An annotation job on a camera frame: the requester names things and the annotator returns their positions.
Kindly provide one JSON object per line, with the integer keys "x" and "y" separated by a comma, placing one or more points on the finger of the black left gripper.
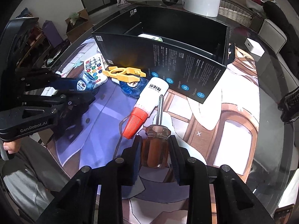
{"x": 61, "y": 84}
{"x": 70, "y": 99}

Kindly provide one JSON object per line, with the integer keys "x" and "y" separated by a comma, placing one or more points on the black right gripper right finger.
{"x": 191, "y": 172}

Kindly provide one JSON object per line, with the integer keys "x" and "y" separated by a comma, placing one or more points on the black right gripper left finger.
{"x": 120, "y": 172}

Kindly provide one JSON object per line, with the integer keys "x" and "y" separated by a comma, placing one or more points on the blue tape dispenser with label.
{"x": 85, "y": 85}

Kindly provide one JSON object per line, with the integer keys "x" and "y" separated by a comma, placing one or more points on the white remote coloured buttons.
{"x": 95, "y": 66}

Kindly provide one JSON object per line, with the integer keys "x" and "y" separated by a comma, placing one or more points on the brown handle screwdriver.
{"x": 154, "y": 152}

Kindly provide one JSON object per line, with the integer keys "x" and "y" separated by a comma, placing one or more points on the white bottle red cap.
{"x": 148, "y": 100}

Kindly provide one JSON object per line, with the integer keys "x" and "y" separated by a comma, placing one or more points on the person left hand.
{"x": 12, "y": 147}

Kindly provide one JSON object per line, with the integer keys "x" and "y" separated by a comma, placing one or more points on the anime printed desk mat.
{"x": 221, "y": 132}

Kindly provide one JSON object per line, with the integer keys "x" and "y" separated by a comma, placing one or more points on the blue round tape dispenser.
{"x": 133, "y": 89}

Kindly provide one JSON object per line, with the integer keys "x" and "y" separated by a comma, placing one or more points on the yellow plastic tool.
{"x": 127, "y": 75}

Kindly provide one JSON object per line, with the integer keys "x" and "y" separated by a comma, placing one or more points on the brown cardboard box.
{"x": 77, "y": 24}

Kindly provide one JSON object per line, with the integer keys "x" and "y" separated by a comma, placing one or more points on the white green tube in box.
{"x": 149, "y": 36}

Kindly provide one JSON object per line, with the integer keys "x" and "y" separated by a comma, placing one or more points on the black cardboard box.
{"x": 192, "y": 57}

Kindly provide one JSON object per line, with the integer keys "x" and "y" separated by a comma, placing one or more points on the white power adapter cube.
{"x": 255, "y": 49}

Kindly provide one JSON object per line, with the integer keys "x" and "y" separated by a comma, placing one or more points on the white sofa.
{"x": 276, "y": 39}

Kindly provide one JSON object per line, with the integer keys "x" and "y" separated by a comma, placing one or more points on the wicker basket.
{"x": 236, "y": 12}

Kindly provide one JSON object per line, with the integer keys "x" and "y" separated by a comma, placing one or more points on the black jacket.
{"x": 276, "y": 15}

